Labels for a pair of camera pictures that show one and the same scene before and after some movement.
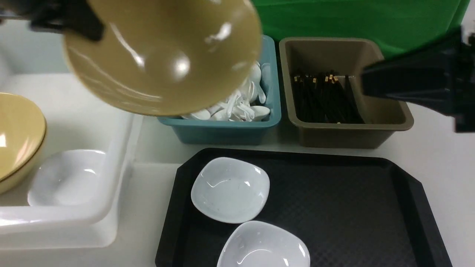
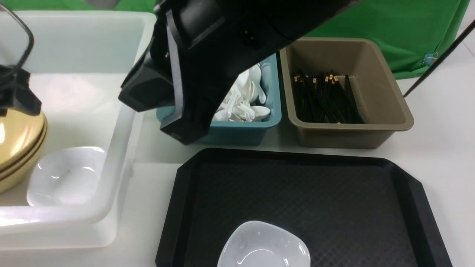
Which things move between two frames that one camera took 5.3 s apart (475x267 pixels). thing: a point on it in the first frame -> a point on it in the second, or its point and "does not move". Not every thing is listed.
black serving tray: x=351 y=211 does not move
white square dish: x=257 y=243 does not move
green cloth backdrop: x=397 y=27 does not move
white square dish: x=229 y=190 -> x=70 y=176
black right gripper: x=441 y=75 -> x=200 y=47
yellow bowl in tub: x=23 y=135 does not move
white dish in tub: x=70 y=177 does not move
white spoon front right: x=259 y=111 does not move
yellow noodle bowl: x=166 y=58 -> x=23 y=135
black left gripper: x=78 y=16 -> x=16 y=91
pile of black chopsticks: x=341 y=104 does not move
